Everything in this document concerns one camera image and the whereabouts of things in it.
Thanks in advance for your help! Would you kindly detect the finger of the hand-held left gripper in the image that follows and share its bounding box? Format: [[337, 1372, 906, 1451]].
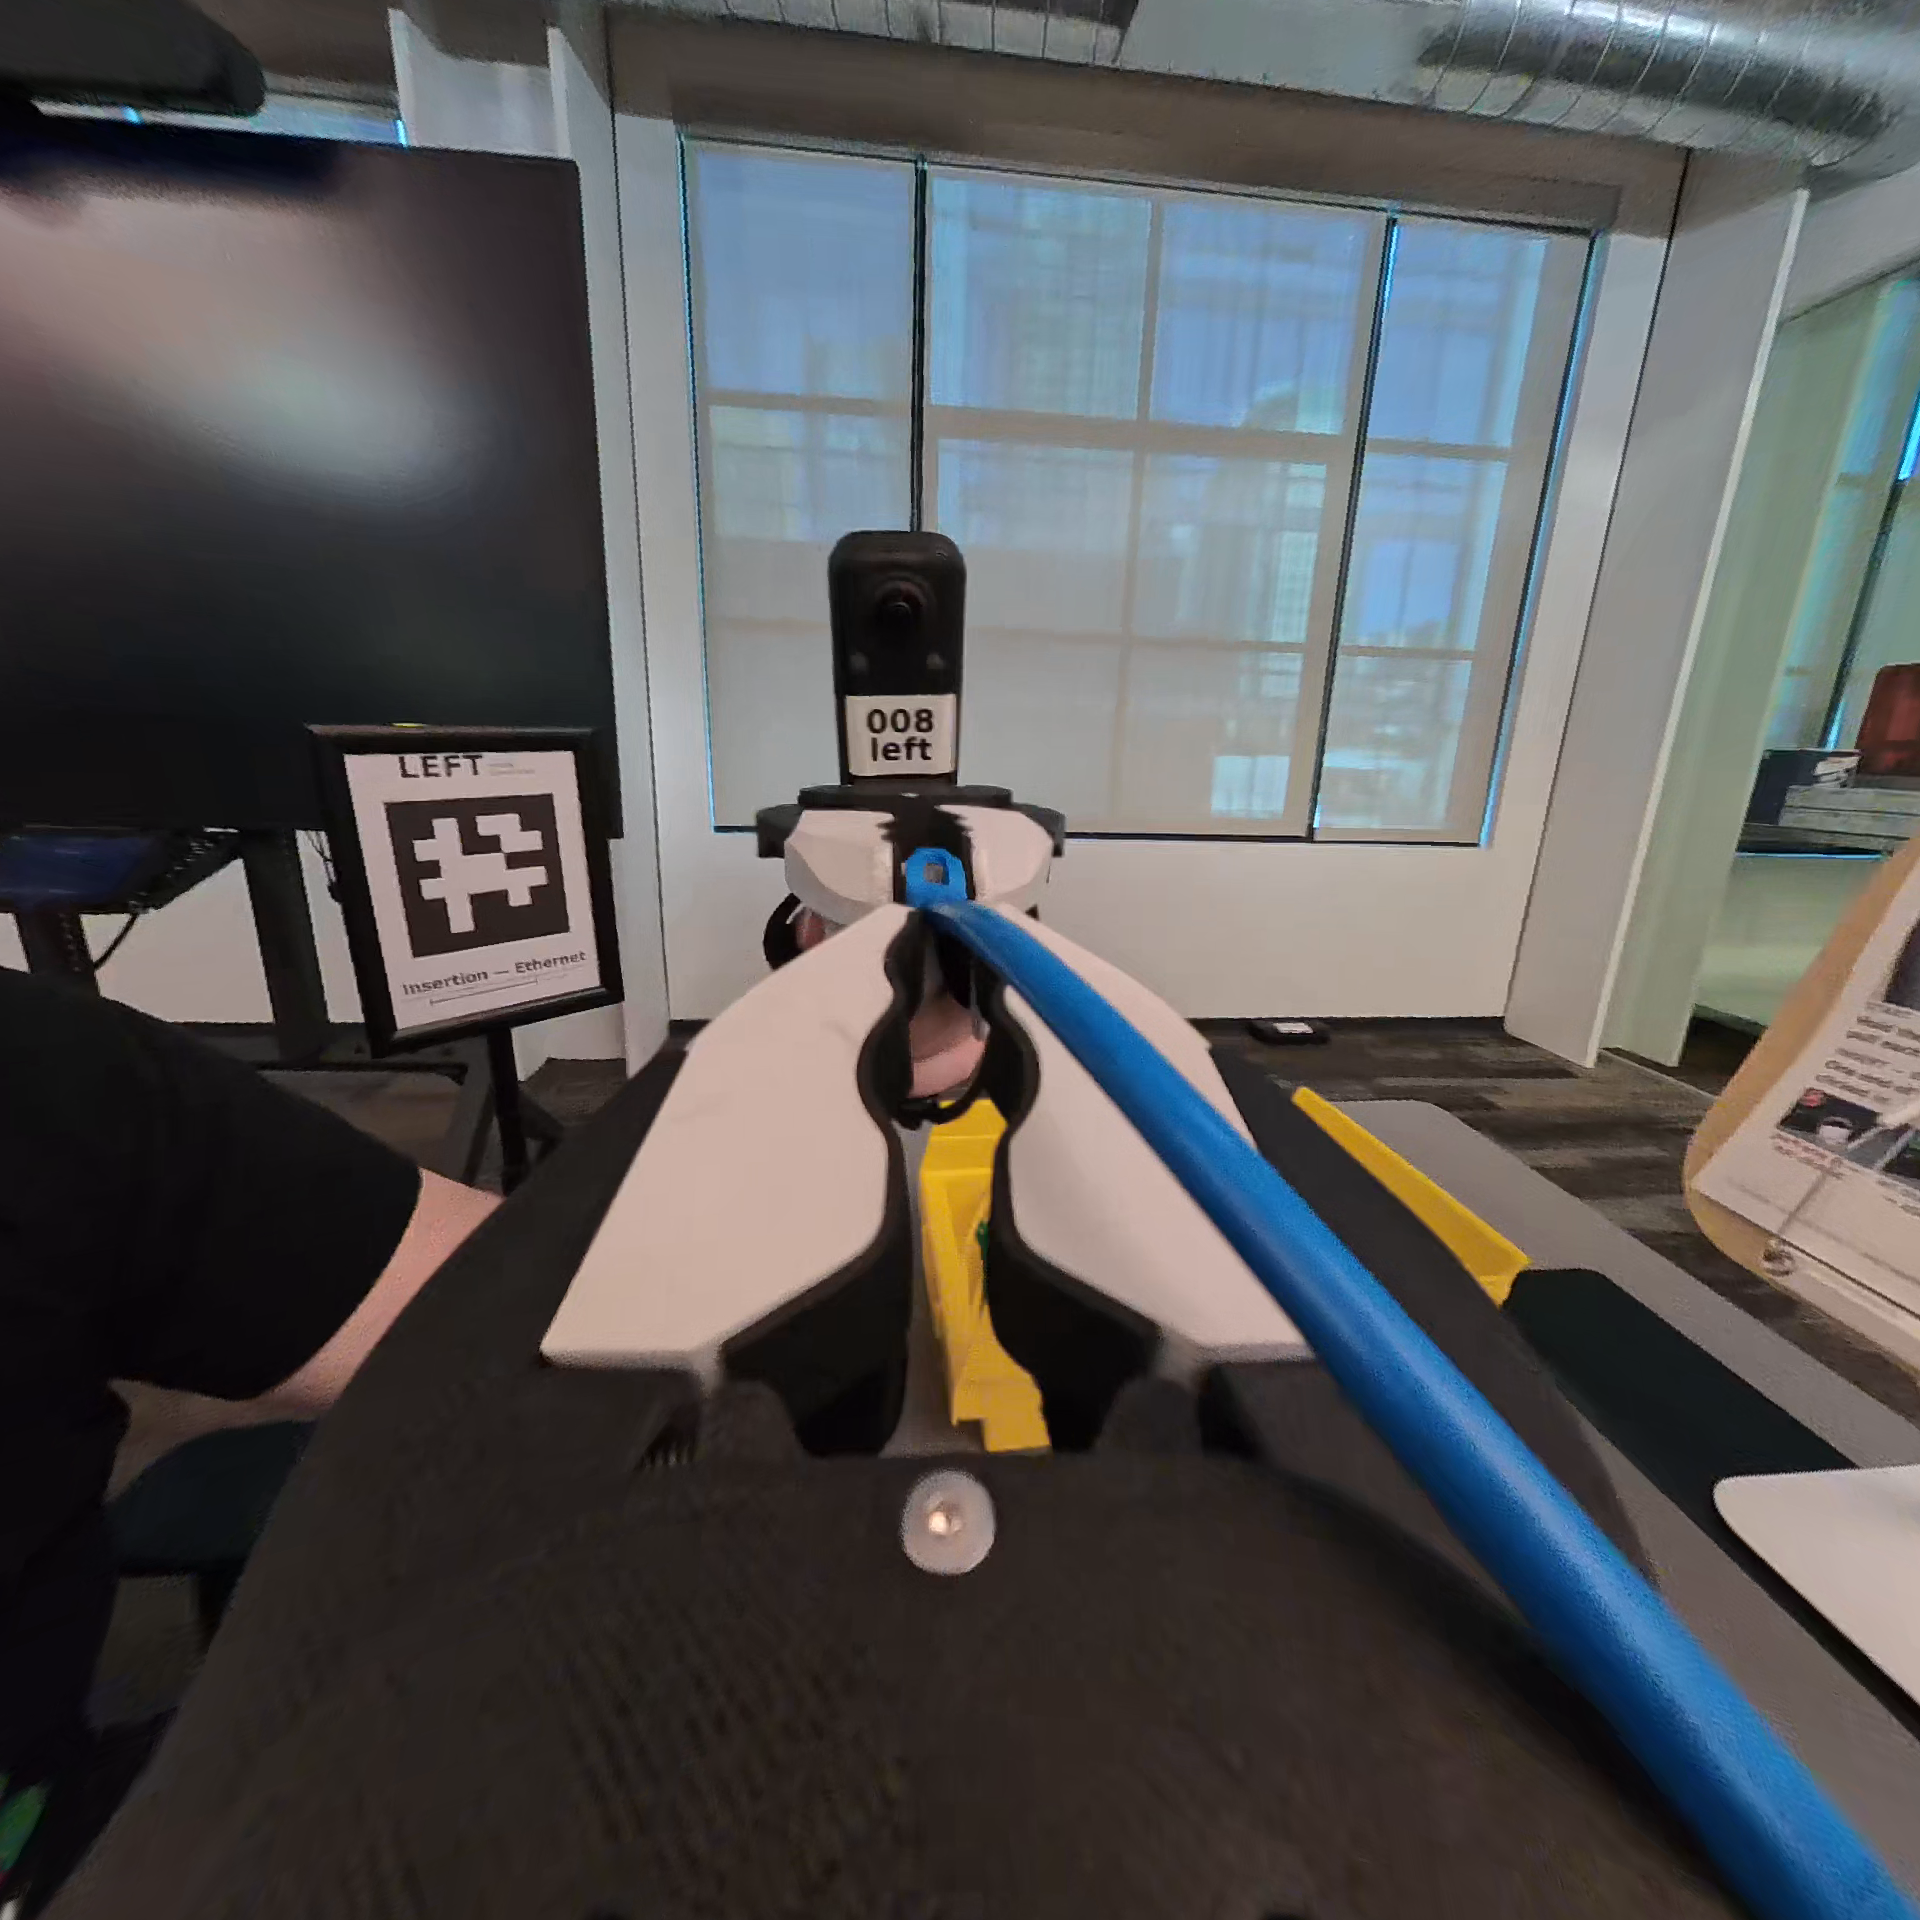
[[961, 810, 1052, 915], [785, 810, 909, 922]]

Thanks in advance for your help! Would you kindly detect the black monitor screen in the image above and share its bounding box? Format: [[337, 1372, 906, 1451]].
[[0, 136, 620, 835]]

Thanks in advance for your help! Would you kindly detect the silver round duct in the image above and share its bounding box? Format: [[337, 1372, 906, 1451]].
[[1417, 0, 1892, 168]]

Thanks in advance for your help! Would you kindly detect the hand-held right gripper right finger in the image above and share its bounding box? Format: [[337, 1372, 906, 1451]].
[[982, 920, 1326, 1367]]

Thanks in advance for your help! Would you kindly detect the blue ethernet cable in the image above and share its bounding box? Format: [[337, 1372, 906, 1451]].
[[900, 848, 1920, 1920]]

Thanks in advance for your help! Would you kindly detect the wooden poster stand board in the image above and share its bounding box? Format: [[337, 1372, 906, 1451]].
[[1682, 840, 1920, 1367]]

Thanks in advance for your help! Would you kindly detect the yellow plastic bin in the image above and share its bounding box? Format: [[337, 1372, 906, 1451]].
[[918, 1088, 1529, 1454]]

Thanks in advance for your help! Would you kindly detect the black table mat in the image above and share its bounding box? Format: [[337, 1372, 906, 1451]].
[[1507, 1266, 1854, 1479]]

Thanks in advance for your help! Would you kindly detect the white rounded plate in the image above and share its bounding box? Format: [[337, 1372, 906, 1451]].
[[1714, 1464, 1920, 1706]]

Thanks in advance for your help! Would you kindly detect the black framed marker board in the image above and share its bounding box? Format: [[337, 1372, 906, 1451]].
[[307, 726, 627, 1193]]

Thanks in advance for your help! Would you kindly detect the person's left hand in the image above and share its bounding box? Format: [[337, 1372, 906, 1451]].
[[908, 983, 995, 1100]]

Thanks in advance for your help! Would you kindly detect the black screen stand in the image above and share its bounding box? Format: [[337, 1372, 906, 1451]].
[[0, 823, 338, 1067]]

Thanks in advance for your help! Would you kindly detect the dark red object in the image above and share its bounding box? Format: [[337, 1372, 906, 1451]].
[[1855, 664, 1920, 782]]

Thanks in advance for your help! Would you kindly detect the large gridded window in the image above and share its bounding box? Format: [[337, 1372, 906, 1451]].
[[681, 136, 1595, 841]]

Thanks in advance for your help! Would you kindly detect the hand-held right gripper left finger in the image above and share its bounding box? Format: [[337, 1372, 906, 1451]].
[[537, 907, 922, 1375]]

